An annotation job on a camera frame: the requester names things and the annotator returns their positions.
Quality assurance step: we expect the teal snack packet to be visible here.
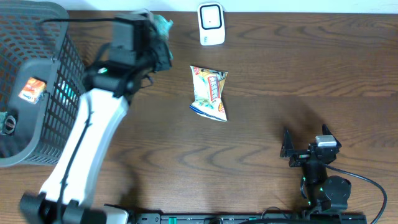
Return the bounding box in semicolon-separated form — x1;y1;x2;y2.
152;14;174;60

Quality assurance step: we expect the yellow snack bag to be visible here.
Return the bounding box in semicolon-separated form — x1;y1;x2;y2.
190;65;228;122

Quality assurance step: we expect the orange small box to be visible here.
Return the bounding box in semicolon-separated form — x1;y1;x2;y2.
18;77;47;104

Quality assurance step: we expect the teal small box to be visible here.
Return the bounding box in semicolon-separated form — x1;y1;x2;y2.
56;81;76;107

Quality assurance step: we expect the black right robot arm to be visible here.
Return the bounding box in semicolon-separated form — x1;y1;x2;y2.
280;125;351;217

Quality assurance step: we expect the white barcode scanner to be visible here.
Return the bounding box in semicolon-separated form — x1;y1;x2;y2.
197;2;226;46

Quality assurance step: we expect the grey plastic mesh basket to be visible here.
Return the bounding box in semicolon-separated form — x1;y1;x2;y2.
1;1;85;167

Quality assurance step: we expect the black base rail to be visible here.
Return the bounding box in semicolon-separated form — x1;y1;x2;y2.
135;213;367;224

